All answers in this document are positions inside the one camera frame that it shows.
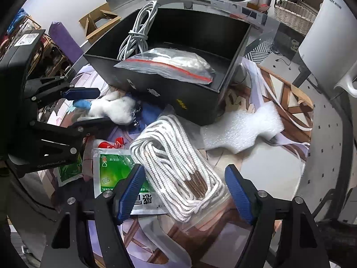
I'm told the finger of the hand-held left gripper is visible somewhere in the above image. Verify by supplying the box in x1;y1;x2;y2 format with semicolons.
29;117;115;157
25;73;100;108

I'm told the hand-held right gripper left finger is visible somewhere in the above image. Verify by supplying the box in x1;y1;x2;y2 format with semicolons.
42;163;147;268

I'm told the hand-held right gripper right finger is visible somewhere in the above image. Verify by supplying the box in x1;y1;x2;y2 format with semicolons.
224;164;332;268

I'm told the white plush toy keychain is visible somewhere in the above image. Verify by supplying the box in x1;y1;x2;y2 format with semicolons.
73;92;140;127

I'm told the red white packet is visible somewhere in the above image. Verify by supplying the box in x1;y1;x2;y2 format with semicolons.
95;137;125;151

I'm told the large green white packet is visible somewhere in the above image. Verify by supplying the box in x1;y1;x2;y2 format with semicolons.
92;147;168;215

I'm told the white foam sheet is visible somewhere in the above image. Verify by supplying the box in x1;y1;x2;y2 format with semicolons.
200;102;285;154

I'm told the black storage box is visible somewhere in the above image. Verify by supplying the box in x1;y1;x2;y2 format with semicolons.
83;8;253;126

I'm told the wooden shoe rack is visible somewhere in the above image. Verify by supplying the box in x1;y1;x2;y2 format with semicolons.
0;15;73;90

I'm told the purple bag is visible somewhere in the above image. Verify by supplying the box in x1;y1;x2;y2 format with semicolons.
49;21;84;65

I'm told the small green packet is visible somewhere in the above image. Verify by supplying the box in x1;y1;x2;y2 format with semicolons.
57;151;84;187

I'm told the open brown cardboard box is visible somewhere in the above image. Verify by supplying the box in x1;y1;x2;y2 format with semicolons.
79;2;122;44

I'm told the printed cartoon mat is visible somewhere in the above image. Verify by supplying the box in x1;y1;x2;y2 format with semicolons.
36;57;314;268

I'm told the zip bag of white cotton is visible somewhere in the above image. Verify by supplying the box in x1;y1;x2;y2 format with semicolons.
114;47;216;85

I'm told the dark cloth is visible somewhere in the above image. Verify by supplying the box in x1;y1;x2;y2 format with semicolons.
315;219;357;268

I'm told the chevron floor rug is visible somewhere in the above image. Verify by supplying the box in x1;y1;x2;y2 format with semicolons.
247;42;275;62

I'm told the white electric kettle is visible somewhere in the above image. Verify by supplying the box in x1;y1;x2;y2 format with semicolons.
298;0;357;98

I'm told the wicker basket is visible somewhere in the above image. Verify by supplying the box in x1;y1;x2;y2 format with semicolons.
274;0;320;35

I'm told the red cardboard box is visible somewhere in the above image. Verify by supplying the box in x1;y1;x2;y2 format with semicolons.
247;2;271;14

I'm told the white coiled cable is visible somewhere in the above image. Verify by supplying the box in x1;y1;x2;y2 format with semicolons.
116;0;158;60

